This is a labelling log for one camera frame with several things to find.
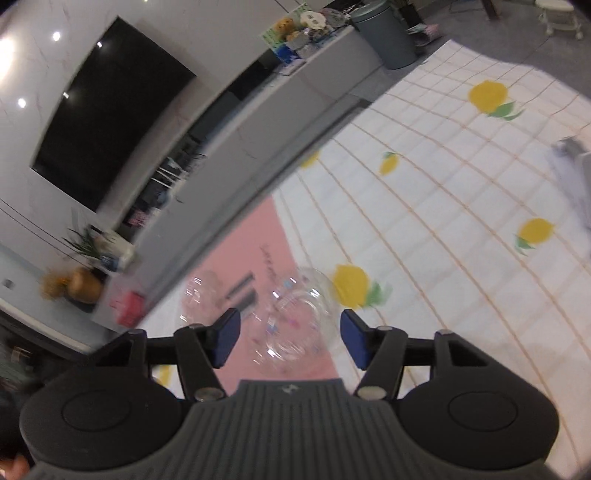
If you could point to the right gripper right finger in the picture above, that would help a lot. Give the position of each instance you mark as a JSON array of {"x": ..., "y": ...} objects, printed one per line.
[{"x": 379, "y": 352}]

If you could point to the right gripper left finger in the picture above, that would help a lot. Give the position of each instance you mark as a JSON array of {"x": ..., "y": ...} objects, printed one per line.
[{"x": 200, "y": 351}]

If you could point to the clear glass plate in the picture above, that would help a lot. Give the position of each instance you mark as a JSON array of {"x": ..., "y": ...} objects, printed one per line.
[
  {"x": 292, "y": 334},
  {"x": 204, "y": 299}
]

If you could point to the pink plastic basket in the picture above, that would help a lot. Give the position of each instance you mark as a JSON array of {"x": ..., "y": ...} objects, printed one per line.
[{"x": 128, "y": 309}]

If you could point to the golden vase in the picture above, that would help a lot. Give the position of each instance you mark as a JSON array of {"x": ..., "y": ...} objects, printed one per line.
[{"x": 84, "y": 287}]

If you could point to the blue vase green plant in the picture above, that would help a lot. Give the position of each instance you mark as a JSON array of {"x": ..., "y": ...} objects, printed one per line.
[{"x": 87, "y": 243}]

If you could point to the white wifi router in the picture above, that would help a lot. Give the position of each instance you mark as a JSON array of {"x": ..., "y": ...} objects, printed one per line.
[{"x": 168, "y": 173}]

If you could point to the white tv console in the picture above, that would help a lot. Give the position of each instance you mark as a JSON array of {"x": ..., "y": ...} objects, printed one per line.
[{"x": 278, "y": 127}]

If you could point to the grey phone stand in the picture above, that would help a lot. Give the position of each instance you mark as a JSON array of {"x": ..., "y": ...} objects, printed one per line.
[{"x": 570, "y": 161}]

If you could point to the grey trash bin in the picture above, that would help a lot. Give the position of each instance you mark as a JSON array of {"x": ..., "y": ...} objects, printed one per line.
[{"x": 386, "y": 34}]

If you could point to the teddy bear toy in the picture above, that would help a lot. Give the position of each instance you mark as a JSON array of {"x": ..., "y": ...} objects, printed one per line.
[{"x": 286, "y": 29}]

